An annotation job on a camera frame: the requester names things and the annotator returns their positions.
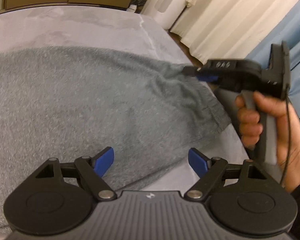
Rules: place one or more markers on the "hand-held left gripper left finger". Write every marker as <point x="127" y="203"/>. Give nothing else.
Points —
<point x="103" y="161"/>

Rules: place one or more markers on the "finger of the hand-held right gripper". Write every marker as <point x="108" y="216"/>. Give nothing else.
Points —
<point x="206" y="77"/>

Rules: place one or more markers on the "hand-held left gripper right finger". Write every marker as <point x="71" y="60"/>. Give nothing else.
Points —
<point x="198" y="161"/>

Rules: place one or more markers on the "grey fuzzy shorts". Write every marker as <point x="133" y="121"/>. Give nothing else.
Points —
<point x="77" y="105"/>

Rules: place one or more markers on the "person's right hand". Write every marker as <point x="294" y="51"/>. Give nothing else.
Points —
<point x="290" y="142"/>

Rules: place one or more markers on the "cream curtain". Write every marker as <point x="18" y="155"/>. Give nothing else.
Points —
<point x="227" y="17"/>

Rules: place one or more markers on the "white tall appliance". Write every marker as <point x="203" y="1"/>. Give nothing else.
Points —
<point x="168" y="2"/>

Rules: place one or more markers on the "black bag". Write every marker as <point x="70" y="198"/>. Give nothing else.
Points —
<point x="137" y="1"/>

